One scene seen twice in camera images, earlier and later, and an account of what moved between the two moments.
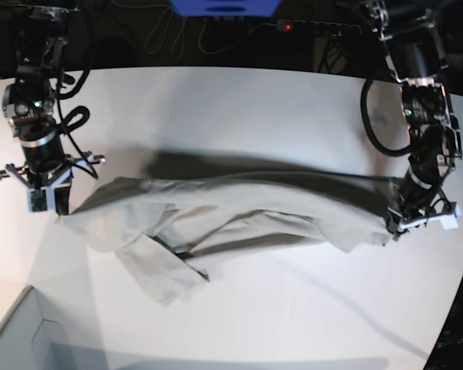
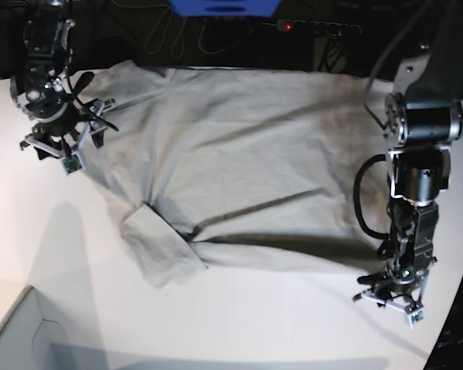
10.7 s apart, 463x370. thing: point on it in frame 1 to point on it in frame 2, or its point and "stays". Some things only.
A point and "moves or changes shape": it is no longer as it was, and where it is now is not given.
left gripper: x=49 y=177 to x=65 y=138
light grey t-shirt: x=160 y=222 moves or changes shape
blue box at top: x=225 y=8 stays
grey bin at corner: x=34 y=336 stays
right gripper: x=403 y=215 to x=395 y=293
